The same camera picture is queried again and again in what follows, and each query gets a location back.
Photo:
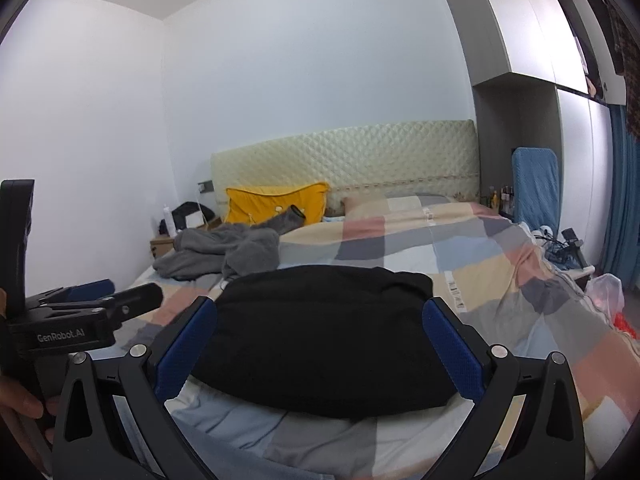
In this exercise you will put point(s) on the cream quilted headboard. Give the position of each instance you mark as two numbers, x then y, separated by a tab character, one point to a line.
431	156

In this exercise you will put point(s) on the wooden nightstand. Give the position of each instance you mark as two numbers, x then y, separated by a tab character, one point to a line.
162	244

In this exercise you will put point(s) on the grey white wardrobe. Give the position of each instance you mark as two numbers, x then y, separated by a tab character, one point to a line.
530	89

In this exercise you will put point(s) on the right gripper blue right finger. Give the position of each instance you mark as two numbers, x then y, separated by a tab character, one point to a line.
547	441

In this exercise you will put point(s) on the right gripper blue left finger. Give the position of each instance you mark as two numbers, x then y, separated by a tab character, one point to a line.
90	441

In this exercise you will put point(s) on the grey wall socket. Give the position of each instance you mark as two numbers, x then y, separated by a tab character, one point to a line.
206	187

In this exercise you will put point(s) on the white spray bottle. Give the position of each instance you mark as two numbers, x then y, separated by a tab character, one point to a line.
167	225

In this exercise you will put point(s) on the black bag on nightstand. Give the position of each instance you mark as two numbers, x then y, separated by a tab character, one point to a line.
191	215

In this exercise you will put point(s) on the blue curtain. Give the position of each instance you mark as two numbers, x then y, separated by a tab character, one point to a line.
621	246

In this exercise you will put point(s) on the patchwork pastel bed quilt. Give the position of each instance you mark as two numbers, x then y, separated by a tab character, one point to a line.
489	270

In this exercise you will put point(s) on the bottles on shelf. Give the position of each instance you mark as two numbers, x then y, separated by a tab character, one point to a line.
500	201

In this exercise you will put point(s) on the grey fleece garment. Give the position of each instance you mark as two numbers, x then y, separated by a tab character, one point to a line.
232	250

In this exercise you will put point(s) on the black tripod device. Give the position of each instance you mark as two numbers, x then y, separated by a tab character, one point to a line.
565	252

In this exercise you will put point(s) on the translucent plastic bag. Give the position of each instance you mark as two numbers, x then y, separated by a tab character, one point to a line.
606	293

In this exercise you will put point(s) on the person's left hand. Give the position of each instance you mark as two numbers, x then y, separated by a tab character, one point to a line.
19	411

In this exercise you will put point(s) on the black puffer jacket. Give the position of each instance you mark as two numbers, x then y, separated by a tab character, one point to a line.
331	341

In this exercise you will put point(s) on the blue towel covered chair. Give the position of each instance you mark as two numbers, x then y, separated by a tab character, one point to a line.
536	185

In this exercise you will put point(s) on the yellow pillow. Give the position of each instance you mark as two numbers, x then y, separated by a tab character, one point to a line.
257	204

